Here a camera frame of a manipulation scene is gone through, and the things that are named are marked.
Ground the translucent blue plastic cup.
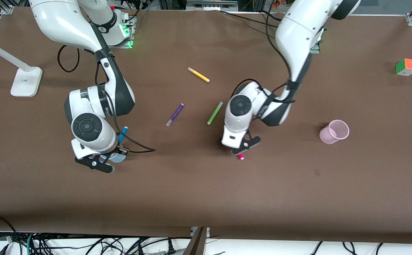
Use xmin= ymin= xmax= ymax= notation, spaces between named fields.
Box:
xmin=101 ymin=152 xmax=127 ymax=164

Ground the green marker pen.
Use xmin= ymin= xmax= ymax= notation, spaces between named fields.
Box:
xmin=207 ymin=101 xmax=224 ymax=125

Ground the brown table cover sheet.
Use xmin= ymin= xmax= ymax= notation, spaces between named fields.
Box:
xmin=0 ymin=6 xmax=412 ymax=245

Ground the purple marker pen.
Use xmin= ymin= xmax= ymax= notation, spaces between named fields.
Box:
xmin=166 ymin=103 xmax=184 ymax=127

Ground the translucent pink plastic cup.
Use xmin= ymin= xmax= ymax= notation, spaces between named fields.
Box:
xmin=319 ymin=120 xmax=350 ymax=145

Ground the yellow marker pen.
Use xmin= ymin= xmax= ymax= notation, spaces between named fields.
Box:
xmin=188 ymin=67 xmax=210 ymax=83

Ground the brown wooden beam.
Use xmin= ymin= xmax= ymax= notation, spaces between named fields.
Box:
xmin=182 ymin=227 xmax=208 ymax=255

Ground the colourful puzzle cube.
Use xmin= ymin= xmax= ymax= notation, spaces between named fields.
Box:
xmin=395 ymin=58 xmax=412 ymax=77

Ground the white metal bracket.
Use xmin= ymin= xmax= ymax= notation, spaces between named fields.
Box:
xmin=190 ymin=227 xmax=211 ymax=238

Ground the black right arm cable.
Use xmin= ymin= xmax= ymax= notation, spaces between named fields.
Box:
xmin=57 ymin=44 xmax=156 ymax=154

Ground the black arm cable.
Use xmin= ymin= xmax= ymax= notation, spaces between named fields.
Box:
xmin=230 ymin=9 xmax=297 ymax=104
xmin=57 ymin=44 xmax=156 ymax=154

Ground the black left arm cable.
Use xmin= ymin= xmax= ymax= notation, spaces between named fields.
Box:
xmin=230 ymin=9 xmax=297 ymax=104

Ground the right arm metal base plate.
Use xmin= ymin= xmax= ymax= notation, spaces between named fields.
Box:
xmin=109 ymin=11 xmax=138 ymax=49

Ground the black cable on table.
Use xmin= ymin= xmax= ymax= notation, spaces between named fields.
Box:
xmin=220 ymin=10 xmax=281 ymax=29

